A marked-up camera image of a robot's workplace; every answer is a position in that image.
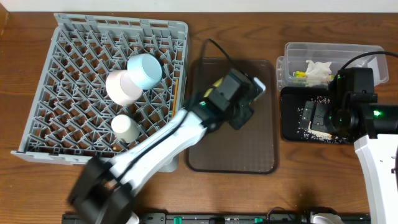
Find pink white bowl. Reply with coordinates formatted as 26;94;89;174
106;70;143;106

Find clear plastic waste bin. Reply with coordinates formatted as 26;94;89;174
276;42;384;90

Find wooden chopstick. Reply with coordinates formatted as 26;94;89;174
172;80;179;118

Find spilled rice food waste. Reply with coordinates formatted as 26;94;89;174
294;96;351;144

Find crumpled white napkin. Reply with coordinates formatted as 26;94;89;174
305;60;334;87

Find light blue bowl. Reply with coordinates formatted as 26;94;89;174
127;54;162;90

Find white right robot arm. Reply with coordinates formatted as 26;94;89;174
280;67;397;223

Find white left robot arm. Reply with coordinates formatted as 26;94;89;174
67;68;266;224

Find dark brown serving tray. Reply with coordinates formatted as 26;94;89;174
184;59;279;175

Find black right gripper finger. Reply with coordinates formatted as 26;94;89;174
312;102;329;130
299;101;316;128

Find black waste tray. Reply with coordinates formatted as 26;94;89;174
280;86;355;144

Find yellow green wrapper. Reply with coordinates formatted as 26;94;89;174
293;71;307;84

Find yellow round plate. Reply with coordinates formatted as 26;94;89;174
203;78;223;98

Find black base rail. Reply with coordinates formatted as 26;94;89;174
61;207;371;224

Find grey plastic dishwasher rack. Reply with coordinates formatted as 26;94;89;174
14;13;190;165

